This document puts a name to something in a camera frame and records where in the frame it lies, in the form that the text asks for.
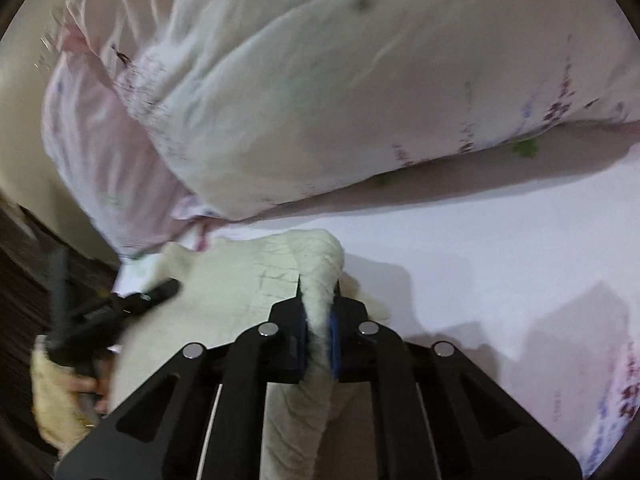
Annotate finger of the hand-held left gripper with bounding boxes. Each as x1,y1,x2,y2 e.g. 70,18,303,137
120,277,181,313

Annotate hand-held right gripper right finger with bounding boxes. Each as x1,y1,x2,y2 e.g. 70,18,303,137
327,280,583,480

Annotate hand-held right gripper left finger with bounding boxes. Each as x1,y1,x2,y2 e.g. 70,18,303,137
55,272,308,480

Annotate cream cable-knit cardigan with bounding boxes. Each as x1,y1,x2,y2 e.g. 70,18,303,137
107,228,391,480

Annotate person's left hand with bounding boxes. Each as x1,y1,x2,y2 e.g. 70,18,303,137
65,360,112,413

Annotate dark wooden furniture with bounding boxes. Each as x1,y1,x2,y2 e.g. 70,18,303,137
0,200,121,461

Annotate floral pink bed sheet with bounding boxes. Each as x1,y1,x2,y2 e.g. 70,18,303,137
112,120,640,476

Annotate floral pink pillow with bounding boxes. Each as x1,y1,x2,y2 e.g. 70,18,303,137
65,0,640,223
42,22,228,258

